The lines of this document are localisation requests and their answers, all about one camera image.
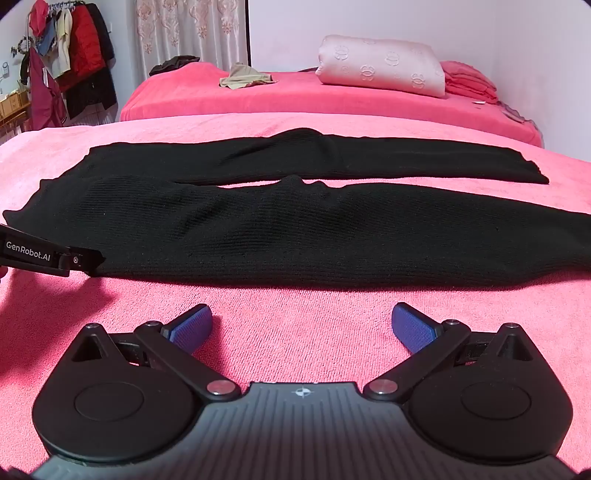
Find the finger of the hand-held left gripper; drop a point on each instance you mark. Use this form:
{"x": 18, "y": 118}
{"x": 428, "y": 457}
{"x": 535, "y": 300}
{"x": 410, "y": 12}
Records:
{"x": 83, "y": 261}

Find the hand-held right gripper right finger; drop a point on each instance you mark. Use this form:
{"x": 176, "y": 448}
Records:
{"x": 413, "y": 327}

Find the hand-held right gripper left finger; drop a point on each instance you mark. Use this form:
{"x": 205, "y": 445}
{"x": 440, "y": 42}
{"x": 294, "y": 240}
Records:
{"x": 191, "y": 327}

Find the black knit pants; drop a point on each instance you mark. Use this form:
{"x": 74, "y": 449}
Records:
{"x": 286, "y": 230}

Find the pink blanket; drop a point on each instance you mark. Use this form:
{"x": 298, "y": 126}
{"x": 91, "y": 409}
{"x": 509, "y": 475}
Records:
{"x": 295, "y": 314}

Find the wooden cabinet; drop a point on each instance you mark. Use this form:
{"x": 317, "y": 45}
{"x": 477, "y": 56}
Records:
{"x": 10, "y": 110}

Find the maroon jacket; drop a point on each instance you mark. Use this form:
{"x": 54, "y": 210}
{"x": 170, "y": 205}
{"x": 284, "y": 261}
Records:
{"x": 46, "y": 99}

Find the hanging clothes on rack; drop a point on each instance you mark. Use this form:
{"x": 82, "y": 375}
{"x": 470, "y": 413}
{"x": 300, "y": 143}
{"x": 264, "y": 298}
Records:
{"x": 94, "y": 87}

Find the cream garment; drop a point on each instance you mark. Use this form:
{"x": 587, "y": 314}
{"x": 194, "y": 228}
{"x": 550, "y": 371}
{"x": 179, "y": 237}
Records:
{"x": 62, "y": 44}

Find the blue garment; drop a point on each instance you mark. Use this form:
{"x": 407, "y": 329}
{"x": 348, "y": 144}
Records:
{"x": 45, "y": 41}

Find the dark garment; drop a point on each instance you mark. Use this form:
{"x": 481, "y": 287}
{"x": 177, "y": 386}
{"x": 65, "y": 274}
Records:
{"x": 173, "y": 64}

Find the red padded jacket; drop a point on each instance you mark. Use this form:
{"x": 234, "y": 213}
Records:
{"x": 85, "y": 44}

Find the bed with red blanket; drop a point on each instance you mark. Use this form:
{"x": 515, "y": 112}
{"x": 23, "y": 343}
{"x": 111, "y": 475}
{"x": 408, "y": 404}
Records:
{"x": 351, "y": 99}

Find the beige garment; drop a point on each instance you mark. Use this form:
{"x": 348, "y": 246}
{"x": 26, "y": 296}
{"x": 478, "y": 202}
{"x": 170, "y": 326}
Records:
{"x": 244, "y": 77}

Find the red folded blanket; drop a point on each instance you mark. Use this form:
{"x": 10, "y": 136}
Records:
{"x": 468, "y": 85}

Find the white patterned curtain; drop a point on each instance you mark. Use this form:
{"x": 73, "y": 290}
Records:
{"x": 191, "y": 32}

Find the pink patterned pillow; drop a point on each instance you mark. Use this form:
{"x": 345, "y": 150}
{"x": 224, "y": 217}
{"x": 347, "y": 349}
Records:
{"x": 383, "y": 62}

